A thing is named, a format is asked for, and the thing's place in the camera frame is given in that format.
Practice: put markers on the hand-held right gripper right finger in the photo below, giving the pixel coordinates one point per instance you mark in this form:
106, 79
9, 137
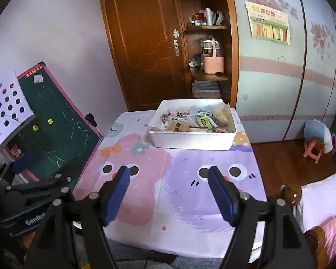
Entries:
222, 199

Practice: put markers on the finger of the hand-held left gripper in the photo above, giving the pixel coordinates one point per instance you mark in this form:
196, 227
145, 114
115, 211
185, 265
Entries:
61, 178
25, 162

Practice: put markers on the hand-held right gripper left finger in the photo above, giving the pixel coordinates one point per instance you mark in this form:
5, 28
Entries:
114, 199

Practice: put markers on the white plastic bin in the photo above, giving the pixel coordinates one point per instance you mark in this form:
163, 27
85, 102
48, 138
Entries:
190, 143

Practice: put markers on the green snack packet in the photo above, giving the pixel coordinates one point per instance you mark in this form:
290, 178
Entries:
203, 122

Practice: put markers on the beige cracker packet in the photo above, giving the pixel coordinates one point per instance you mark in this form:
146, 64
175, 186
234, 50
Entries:
177, 126

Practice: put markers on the cartoon printed tablecloth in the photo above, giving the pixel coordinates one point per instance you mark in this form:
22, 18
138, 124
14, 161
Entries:
179, 201

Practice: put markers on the white dotted sheet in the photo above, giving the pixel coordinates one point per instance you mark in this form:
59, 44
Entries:
8, 103

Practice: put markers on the grey fuzzy cloth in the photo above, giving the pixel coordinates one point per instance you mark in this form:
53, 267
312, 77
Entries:
134, 257

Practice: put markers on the black easel knob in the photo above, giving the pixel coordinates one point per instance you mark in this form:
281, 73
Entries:
91, 119

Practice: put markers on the pink plastic stool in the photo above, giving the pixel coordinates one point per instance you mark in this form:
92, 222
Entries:
313, 148

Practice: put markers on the folded cloth stack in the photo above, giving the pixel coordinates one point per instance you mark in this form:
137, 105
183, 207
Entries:
205, 89

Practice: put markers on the blue white plush cushion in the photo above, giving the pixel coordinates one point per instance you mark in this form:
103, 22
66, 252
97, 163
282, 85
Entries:
315, 130

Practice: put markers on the pink basket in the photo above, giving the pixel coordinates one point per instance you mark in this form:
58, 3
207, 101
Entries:
212, 64

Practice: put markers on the wooden corner shelf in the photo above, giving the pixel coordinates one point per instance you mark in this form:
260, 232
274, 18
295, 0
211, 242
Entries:
232, 61

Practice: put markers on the cluster of metal tins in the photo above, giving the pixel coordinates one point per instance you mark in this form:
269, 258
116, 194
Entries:
197, 21

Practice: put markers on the silver cylinder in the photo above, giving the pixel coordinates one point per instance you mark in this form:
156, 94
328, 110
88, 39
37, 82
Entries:
210, 16

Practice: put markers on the green chalkboard pink frame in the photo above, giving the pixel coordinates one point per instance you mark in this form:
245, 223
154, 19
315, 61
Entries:
58, 134

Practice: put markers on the wall calendar poster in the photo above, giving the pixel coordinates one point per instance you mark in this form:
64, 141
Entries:
268, 25

